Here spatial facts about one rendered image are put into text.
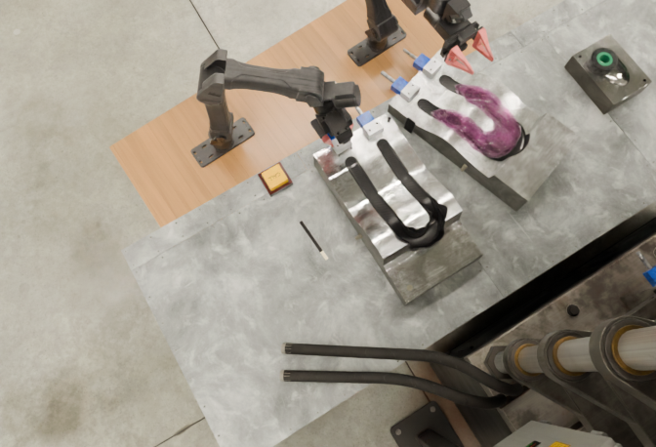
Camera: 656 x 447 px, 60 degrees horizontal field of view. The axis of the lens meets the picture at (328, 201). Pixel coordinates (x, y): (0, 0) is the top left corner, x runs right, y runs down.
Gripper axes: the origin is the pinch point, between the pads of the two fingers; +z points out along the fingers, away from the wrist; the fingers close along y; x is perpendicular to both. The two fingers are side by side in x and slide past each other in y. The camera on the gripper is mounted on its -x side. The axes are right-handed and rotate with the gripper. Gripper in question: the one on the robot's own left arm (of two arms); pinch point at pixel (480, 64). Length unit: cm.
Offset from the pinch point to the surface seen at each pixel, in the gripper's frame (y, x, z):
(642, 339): -34, -44, 59
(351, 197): -40, 31, 3
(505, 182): -2.4, 27.7, 24.6
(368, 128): -24.0, 28.0, -11.0
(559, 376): -37, -11, 64
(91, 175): -113, 122, -95
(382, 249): -43, 25, 20
